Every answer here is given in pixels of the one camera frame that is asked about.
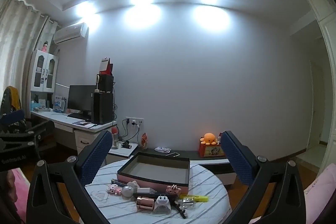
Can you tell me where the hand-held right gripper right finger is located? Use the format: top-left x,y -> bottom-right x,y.
220,131 -> 307,224

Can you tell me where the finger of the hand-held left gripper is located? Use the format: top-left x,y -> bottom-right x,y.
10,120 -> 55,142
0,109 -> 25,126

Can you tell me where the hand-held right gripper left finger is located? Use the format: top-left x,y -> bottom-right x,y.
26,130 -> 113,224

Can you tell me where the pink white block toy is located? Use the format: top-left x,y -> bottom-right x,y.
107,183 -> 122,195

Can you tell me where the white round-headed figure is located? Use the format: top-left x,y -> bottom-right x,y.
121,181 -> 139,198

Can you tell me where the pink box with black rim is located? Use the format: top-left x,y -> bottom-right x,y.
117,153 -> 190,194

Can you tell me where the rose gold case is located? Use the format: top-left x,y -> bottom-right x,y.
136,196 -> 156,212

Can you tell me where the black hair clip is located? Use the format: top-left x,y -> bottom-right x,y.
172,203 -> 188,219

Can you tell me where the white nail lamp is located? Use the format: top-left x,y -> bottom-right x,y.
154,195 -> 172,211

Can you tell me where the black office chair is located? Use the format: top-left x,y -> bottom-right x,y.
0,109 -> 57,161

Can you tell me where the yellow jacket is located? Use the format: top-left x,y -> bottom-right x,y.
5,86 -> 21,110

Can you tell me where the pink blanket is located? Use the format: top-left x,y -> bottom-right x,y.
14,168 -> 32,189
303,164 -> 333,224

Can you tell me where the red printed storage box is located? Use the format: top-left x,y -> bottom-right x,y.
198,141 -> 226,157

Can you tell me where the white desk with drawers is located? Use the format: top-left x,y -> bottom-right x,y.
30,109 -> 117,156

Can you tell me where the low white cabinet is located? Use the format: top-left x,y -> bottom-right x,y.
106,143 -> 138,161

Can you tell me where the clear bottle with red cap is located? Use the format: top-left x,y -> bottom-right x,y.
111,127 -> 119,149

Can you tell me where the orange octopus plush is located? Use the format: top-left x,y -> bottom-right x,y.
200,133 -> 219,146

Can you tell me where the blue and gold small box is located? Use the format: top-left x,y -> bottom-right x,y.
111,178 -> 129,187

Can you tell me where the blue and white box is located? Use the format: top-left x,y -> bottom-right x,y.
53,95 -> 66,113

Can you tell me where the black computer tower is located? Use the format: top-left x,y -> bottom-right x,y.
91,92 -> 114,125

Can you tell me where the white glass-door cabinet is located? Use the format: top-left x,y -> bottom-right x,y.
29,49 -> 59,94

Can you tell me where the yellow highlighter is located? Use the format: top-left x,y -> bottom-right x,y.
180,194 -> 209,202

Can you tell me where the black computer monitor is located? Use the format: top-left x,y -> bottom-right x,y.
67,85 -> 97,115

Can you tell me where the cream curtain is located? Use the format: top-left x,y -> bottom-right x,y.
0,0 -> 58,111

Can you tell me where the red and white box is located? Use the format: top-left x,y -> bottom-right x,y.
99,57 -> 114,75

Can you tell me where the white room door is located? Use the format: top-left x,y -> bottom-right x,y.
309,60 -> 324,149

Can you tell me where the white air conditioner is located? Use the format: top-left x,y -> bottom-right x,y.
53,22 -> 88,44

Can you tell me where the white wardrobe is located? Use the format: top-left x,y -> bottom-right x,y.
298,0 -> 336,180

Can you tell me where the black power cable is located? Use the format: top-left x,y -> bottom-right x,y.
119,120 -> 132,141

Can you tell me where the white wall socket strip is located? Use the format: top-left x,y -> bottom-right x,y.
125,117 -> 144,127

